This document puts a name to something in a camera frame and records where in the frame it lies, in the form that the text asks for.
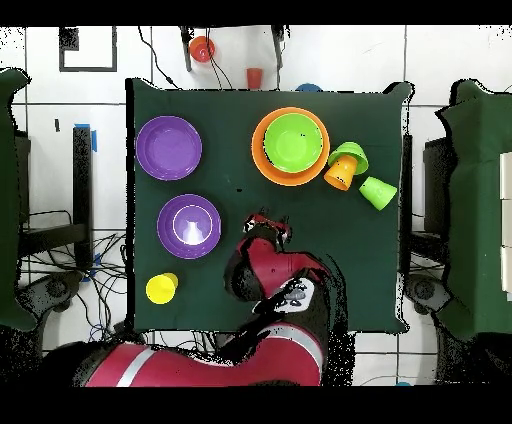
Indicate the large orange bowl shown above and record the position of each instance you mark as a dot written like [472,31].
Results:
[258,152]

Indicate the large green bowl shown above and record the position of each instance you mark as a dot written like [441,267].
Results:
[294,142]

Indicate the orange cup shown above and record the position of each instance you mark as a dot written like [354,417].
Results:
[340,172]

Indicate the small green bowl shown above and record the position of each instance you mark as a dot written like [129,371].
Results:
[352,152]

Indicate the green cup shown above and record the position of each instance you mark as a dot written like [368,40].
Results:
[378,192]

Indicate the purple bowl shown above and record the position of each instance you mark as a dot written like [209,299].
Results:
[168,132]
[167,226]

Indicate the blue bowl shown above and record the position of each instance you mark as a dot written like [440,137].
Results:
[308,88]

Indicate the red cup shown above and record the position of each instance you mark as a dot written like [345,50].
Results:
[254,78]

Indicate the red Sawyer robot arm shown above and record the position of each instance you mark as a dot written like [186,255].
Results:
[276,272]

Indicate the yellow cup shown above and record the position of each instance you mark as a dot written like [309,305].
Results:
[159,290]

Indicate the dark green tablecloth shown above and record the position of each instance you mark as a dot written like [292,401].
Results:
[200,100]

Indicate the grey black machine base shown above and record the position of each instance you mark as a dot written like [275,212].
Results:
[52,288]
[424,288]

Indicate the small orange bowl on floor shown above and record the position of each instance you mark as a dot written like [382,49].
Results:
[202,48]

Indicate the neighbouring green table cloth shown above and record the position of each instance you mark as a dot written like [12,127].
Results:
[8,200]
[476,200]

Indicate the white boxes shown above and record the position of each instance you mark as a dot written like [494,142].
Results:
[506,224]

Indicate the black post stand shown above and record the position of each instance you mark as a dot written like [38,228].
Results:
[82,180]

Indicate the grey camera stand legs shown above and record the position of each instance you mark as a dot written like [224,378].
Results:
[186,48]

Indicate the black square frame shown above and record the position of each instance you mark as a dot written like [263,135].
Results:
[114,48]

